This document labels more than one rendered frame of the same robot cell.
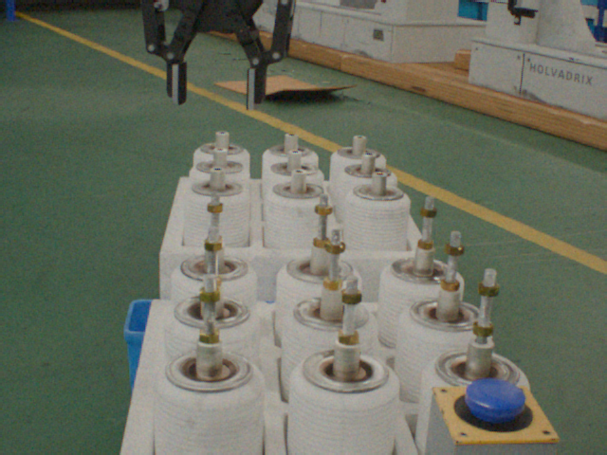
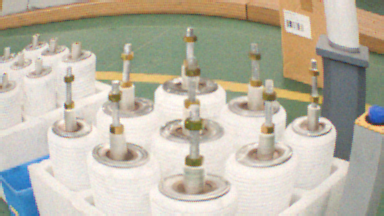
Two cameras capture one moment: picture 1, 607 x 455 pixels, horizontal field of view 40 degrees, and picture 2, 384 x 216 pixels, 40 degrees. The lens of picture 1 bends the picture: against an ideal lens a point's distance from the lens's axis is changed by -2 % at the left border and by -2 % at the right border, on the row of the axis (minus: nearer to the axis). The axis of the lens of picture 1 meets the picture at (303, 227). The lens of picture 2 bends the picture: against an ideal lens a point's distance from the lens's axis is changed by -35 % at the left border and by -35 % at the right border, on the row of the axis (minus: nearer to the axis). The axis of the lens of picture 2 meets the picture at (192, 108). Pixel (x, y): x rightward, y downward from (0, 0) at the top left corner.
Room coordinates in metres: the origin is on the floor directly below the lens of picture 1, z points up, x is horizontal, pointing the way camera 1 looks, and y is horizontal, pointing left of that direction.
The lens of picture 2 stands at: (0.12, 0.53, 0.58)
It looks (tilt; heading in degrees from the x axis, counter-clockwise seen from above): 19 degrees down; 320
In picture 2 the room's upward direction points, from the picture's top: straight up
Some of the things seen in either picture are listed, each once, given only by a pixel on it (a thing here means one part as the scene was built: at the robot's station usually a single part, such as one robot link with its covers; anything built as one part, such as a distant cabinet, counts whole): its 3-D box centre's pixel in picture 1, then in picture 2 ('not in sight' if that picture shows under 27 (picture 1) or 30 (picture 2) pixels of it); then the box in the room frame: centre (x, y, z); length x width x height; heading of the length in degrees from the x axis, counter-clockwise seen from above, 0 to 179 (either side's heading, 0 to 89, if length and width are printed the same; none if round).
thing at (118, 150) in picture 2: (211, 300); (117, 145); (0.77, 0.09, 0.26); 0.02 x 0.02 x 0.03
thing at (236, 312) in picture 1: (211, 312); (119, 155); (0.77, 0.09, 0.25); 0.08 x 0.08 x 0.01
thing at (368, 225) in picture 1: (374, 250); (75, 101); (1.22, -0.11, 0.16); 0.10 x 0.10 x 0.18
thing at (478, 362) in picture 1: (479, 357); (313, 118); (0.68, -0.16, 0.26); 0.02 x 0.02 x 0.03
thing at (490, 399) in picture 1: (494, 404); (377, 116); (0.50, -0.13, 0.32); 0.04 x 0.04 x 0.02
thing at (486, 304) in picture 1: (485, 310); (314, 86); (0.68, -0.16, 0.31); 0.01 x 0.01 x 0.08; 85
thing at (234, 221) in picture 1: (216, 247); (7, 127); (1.20, 0.13, 0.16); 0.10 x 0.10 x 0.18
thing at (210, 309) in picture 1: (210, 317); (194, 144); (0.66, 0.07, 0.30); 0.01 x 0.01 x 0.08; 66
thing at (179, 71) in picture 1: (179, 82); not in sight; (0.78, 0.12, 0.48); 0.02 x 0.01 x 0.04; 171
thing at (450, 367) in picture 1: (477, 371); (312, 126); (0.68, -0.16, 0.25); 0.08 x 0.08 x 0.01
